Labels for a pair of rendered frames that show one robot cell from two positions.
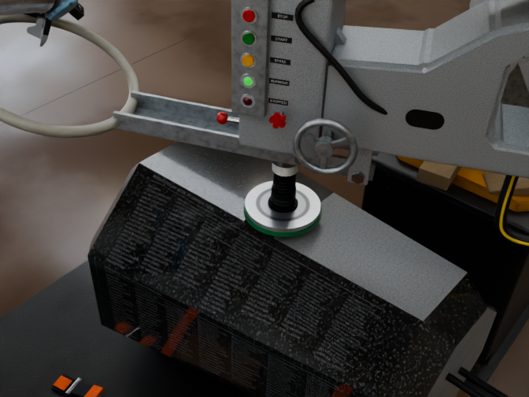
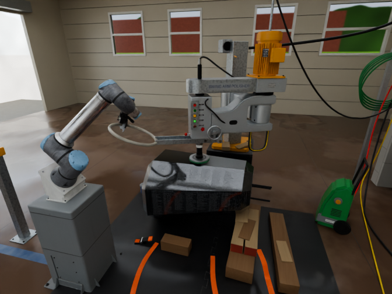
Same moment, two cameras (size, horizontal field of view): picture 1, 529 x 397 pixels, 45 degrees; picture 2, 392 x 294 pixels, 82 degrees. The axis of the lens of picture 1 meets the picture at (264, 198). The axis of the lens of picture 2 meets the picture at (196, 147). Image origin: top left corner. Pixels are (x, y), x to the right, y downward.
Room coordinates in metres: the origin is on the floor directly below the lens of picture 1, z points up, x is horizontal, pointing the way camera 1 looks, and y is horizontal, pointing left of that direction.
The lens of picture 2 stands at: (-0.64, 0.87, 1.90)
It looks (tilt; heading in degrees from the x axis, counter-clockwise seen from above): 22 degrees down; 336
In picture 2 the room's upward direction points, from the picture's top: straight up
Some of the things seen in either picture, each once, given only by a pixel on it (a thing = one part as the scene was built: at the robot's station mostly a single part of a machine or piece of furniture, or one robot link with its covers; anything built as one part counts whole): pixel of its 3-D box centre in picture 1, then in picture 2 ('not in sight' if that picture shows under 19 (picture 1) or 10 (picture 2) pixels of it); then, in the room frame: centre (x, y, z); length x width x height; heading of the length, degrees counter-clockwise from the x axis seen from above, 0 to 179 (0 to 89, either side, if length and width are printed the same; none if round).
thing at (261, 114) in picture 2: not in sight; (261, 112); (1.23, -0.69, 1.34); 0.19 x 0.19 x 0.20
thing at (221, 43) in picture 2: not in sight; (224, 46); (1.98, -0.66, 2.00); 0.20 x 0.18 x 0.15; 142
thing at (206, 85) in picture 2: not in sight; (234, 86); (1.30, -0.39, 1.62); 0.96 x 0.25 x 0.17; 76
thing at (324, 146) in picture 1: (327, 139); (213, 132); (1.24, -0.14, 1.20); 0.15 x 0.10 x 0.15; 76
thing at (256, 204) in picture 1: (282, 205); (199, 157); (1.39, -0.05, 0.87); 0.21 x 0.21 x 0.01
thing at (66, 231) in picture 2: not in sight; (78, 234); (1.22, 1.20, 0.43); 0.50 x 0.50 x 0.85; 53
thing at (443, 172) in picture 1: (443, 164); (226, 146); (1.71, -0.58, 0.81); 0.20 x 0.10 x 0.05; 150
